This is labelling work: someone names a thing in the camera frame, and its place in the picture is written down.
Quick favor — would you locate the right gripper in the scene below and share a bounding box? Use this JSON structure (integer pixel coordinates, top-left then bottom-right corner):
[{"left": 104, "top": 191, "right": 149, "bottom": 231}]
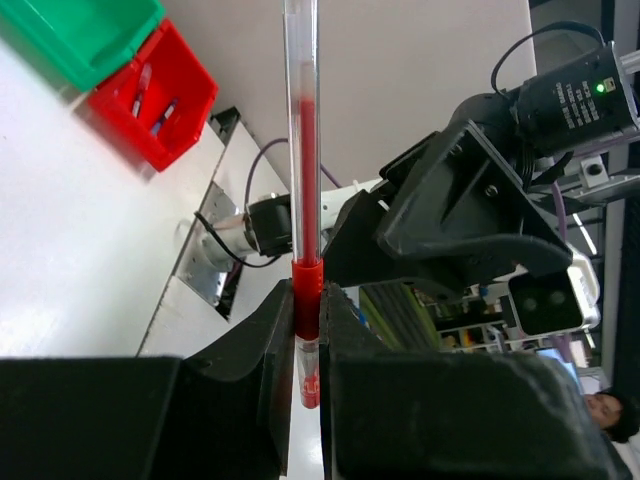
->
[{"left": 323, "top": 42, "right": 639, "bottom": 302}]

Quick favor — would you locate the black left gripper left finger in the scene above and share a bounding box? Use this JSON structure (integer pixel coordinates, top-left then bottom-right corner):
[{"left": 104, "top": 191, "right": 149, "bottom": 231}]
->
[{"left": 1, "top": 280, "right": 294, "bottom": 479}]

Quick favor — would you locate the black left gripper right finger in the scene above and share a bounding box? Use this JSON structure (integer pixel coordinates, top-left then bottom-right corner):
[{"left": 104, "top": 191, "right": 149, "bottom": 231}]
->
[{"left": 319, "top": 284, "right": 631, "bottom": 479}]

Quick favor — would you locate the red gel pen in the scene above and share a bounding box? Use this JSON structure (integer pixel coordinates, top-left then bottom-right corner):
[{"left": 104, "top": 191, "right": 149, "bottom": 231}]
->
[{"left": 283, "top": 1, "right": 324, "bottom": 409}]

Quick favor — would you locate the blue capped pen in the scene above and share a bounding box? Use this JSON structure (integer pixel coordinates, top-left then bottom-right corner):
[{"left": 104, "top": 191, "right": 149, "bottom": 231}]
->
[{"left": 151, "top": 98, "right": 179, "bottom": 137}]

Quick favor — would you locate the dark red capped pen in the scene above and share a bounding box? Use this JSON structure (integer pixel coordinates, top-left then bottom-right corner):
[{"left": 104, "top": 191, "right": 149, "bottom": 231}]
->
[{"left": 131, "top": 63, "right": 152, "bottom": 118}]

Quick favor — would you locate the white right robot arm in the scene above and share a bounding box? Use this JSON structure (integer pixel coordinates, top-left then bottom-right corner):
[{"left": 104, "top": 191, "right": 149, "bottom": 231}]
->
[{"left": 211, "top": 42, "right": 638, "bottom": 479}]

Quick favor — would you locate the person in background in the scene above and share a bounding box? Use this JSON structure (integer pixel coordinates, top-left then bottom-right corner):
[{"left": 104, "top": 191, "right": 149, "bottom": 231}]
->
[{"left": 584, "top": 389, "right": 639, "bottom": 444}]

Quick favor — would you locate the red bin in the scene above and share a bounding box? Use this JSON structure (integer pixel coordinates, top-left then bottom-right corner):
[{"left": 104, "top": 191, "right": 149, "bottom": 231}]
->
[{"left": 89, "top": 18, "right": 218, "bottom": 172}]

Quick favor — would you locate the green bin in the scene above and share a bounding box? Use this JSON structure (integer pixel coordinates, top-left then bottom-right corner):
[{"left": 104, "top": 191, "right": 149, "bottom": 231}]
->
[{"left": 1, "top": 0, "right": 165, "bottom": 92}]

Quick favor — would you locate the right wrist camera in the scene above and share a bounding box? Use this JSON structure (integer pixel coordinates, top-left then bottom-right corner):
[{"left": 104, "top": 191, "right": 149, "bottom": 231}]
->
[{"left": 506, "top": 249, "right": 601, "bottom": 336}]

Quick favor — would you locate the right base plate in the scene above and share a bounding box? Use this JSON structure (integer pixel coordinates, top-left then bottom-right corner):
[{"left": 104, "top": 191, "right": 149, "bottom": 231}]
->
[{"left": 173, "top": 182, "right": 243, "bottom": 322}]

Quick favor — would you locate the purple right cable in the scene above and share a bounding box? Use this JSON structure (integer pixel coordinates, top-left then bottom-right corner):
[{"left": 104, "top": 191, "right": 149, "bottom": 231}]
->
[{"left": 244, "top": 138, "right": 341, "bottom": 216}]

